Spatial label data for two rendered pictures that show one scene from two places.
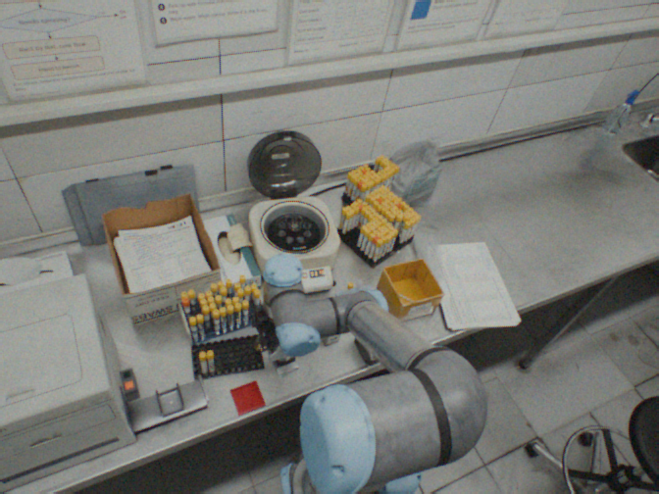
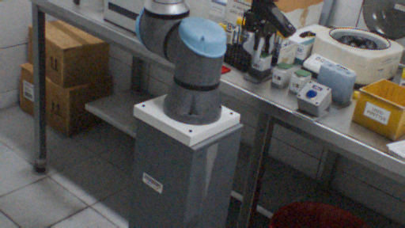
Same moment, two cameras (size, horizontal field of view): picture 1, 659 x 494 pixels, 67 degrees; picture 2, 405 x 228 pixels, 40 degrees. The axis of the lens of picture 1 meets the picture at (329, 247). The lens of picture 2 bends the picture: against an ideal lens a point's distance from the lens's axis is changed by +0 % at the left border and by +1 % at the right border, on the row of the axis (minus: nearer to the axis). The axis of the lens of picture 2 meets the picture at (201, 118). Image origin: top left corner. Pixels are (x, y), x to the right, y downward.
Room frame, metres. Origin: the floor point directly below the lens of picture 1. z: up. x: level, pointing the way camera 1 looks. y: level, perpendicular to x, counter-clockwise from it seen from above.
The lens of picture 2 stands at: (-0.08, -1.42, 1.56)
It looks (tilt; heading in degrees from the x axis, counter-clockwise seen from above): 28 degrees down; 71
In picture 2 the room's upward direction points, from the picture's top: 8 degrees clockwise
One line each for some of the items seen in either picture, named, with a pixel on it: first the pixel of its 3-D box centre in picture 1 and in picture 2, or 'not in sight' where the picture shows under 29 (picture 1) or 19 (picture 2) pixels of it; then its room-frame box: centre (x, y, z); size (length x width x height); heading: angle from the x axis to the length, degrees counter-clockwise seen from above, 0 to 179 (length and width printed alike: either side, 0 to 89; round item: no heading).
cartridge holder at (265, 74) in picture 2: (282, 355); (259, 72); (0.59, 0.06, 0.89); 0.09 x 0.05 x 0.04; 34
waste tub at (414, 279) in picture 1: (409, 290); (387, 108); (0.85, -0.25, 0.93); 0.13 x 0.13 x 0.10; 30
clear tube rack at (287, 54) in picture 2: (223, 313); (262, 46); (0.67, 0.24, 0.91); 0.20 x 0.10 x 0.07; 124
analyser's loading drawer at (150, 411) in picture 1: (161, 405); not in sight; (0.39, 0.30, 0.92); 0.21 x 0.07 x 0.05; 124
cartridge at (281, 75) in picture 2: not in sight; (281, 75); (0.64, 0.01, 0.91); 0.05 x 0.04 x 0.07; 34
